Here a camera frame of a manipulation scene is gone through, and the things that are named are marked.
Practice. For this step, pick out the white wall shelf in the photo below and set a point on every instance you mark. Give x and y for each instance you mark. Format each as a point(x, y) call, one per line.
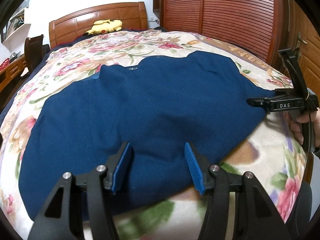
point(16, 21)

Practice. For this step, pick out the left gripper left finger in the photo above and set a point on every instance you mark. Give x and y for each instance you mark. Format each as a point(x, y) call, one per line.
point(60, 217)

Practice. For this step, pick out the navy blue suit jacket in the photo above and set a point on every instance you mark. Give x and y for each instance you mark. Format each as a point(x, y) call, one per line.
point(157, 106)

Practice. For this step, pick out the red basket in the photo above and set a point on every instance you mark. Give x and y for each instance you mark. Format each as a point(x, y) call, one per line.
point(4, 64)

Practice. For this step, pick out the dark wooden chair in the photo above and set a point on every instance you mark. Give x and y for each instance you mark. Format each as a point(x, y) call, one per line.
point(34, 52)

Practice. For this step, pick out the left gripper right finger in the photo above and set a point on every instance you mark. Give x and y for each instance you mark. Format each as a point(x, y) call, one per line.
point(236, 200)

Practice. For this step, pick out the wooden desk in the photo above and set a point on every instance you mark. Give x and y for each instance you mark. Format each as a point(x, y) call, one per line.
point(13, 69)

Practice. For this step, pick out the yellow Pikachu plush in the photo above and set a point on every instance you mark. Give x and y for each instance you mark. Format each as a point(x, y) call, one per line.
point(104, 26)

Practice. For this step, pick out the wooden headboard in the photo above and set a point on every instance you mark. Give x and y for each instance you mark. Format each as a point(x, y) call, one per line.
point(67, 28)

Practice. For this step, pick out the wooden louvered wardrobe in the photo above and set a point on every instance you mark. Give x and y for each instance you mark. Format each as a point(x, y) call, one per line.
point(258, 26)

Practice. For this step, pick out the wooden door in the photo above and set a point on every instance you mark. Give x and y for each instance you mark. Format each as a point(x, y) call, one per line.
point(308, 54)

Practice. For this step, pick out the right hand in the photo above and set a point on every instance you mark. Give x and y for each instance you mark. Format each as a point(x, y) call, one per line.
point(299, 125)

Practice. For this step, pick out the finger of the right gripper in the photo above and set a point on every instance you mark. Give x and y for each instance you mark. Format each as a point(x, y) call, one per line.
point(257, 102)

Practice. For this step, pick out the floral bed blanket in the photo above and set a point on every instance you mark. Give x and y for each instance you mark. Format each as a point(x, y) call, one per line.
point(270, 152)

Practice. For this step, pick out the metal door handle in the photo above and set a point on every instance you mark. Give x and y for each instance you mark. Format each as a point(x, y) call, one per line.
point(300, 40)

